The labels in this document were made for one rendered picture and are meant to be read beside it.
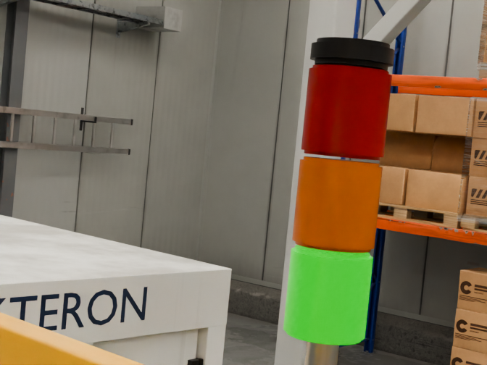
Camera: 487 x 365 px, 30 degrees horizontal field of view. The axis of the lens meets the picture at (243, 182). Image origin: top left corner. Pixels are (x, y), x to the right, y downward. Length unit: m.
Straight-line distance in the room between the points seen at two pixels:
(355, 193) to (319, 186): 0.02
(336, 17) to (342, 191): 2.60
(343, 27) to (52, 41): 7.23
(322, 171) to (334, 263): 0.05
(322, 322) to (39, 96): 9.57
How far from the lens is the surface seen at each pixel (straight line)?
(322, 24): 3.14
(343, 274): 0.53
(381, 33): 3.03
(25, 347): 0.77
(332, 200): 0.53
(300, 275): 0.54
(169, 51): 11.44
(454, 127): 8.74
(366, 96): 0.53
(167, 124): 11.47
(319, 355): 0.56
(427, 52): 10.43
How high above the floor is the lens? 2.28
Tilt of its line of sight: 3 degrees down
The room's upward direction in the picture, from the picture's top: 5 degrees clockwise
